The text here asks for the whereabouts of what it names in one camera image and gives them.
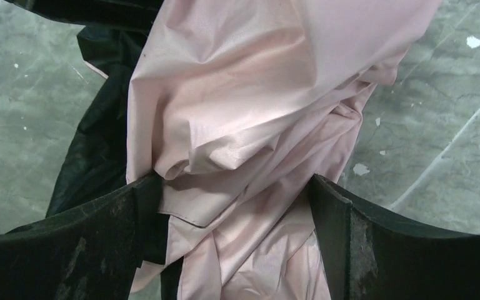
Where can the pink and black folding umbrella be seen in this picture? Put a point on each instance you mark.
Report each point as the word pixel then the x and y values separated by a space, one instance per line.
pixel 215 115

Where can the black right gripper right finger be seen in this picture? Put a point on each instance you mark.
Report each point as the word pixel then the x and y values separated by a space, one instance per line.
pixel 370 252

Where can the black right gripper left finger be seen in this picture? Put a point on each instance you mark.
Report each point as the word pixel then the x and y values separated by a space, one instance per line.
pixel 91 251

